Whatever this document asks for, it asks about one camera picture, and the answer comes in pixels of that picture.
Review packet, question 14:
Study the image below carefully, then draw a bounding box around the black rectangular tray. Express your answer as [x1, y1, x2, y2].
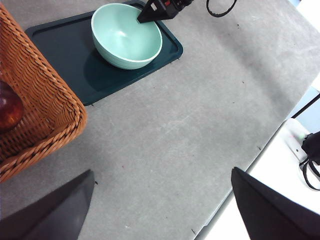
[24, 0, 184, 107]

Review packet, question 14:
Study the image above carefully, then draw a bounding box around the brown wicker basket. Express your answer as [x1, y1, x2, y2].
[0, 2, 88, 185]

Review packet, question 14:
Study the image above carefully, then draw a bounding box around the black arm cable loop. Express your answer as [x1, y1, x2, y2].
[206, 0, 238, 18]

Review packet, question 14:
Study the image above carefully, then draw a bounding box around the black looped strap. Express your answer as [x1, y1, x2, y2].
[299, 157, 320, 191]

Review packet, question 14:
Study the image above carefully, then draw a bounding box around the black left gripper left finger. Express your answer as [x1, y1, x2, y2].
[0, 169, 96, 240]

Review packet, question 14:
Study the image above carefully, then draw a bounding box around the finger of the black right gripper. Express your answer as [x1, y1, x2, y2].
[136, 0, 195, 25]

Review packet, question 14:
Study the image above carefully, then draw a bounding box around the teal ribbed bowl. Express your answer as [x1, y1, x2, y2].
[90, 2, 164, 70]

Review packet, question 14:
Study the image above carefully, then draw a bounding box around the dark red plum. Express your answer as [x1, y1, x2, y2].
[0, 79, 25, 134]

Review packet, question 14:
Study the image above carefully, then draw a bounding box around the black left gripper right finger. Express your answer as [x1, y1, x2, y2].
[231, 166, 320, 240]

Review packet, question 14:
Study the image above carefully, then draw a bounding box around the white box with green light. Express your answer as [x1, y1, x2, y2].
[284, 117, 311, 161]

